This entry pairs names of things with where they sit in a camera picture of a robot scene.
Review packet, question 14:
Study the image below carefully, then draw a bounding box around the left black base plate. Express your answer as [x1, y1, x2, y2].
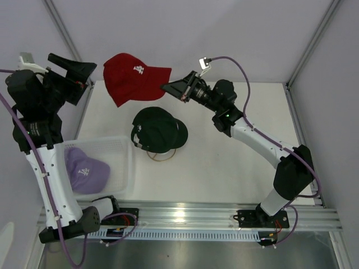
[101, 208, 139, 226]

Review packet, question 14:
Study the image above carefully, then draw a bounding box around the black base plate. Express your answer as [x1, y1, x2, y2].
[101, 208, 139, 226]
[233, 210, 289, 229]

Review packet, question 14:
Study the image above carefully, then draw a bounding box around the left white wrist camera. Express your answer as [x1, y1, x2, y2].
[18, 52, 47, 73]

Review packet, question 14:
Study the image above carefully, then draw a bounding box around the lavender baseball cap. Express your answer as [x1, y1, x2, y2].
[64, 147, 111, 194]

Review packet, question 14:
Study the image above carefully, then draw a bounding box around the left aluminium frame post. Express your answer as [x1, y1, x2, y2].
[43, 0, 95, 87]

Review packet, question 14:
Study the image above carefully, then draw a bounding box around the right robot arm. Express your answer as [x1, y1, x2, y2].
[160, 71, 316, 226]

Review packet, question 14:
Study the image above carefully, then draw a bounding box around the red baseball cap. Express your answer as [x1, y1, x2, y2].
[103, 53, 172, 107]

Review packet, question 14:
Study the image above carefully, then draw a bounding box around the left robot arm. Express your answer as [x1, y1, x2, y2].
[6, 52, 121, 243]

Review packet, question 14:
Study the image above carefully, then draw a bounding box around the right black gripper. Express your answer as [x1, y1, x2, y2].
[160, 71, 221, 114]

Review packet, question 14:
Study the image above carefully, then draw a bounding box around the white slotted cable duct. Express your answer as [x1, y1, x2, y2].
[86, 229, 261, 240]

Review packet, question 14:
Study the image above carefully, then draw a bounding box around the right aluminium frame post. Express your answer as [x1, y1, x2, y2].
[286, 0, 343, 90]

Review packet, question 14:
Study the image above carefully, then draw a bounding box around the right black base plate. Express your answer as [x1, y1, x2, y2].
[233, 210, 289, 229]

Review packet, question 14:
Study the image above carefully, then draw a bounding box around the white plastic basket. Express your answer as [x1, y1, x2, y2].
[63, 136, 134, 201]

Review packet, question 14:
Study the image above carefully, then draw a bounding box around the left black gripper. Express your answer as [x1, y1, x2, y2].
[40, 53, 96, 112]

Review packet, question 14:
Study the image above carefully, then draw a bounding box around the aluminium frame post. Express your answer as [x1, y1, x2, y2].
[43, 0, 95, 87]
[286, 0, 343, 90]

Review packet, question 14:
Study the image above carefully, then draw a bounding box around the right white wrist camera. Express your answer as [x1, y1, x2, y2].
[199, 57, 212, 77]

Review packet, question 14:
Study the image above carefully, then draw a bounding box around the dark green baseball cap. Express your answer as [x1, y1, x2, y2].
[131, 106, 188, 154]

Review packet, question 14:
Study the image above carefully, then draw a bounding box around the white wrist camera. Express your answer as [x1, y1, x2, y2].
[199, 57, 212, 77]
[18, 52, 47, 73]

